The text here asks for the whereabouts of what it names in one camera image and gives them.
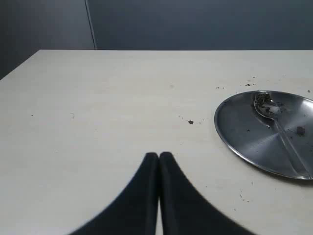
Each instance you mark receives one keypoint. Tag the steel spoon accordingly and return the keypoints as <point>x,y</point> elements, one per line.
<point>267,108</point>

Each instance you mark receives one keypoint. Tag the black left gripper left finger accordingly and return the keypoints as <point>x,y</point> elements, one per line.
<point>134,210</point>

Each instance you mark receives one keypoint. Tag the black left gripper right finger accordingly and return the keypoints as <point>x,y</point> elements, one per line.
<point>184,211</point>

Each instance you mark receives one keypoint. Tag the round steel plate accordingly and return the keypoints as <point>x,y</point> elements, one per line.
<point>255,139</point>

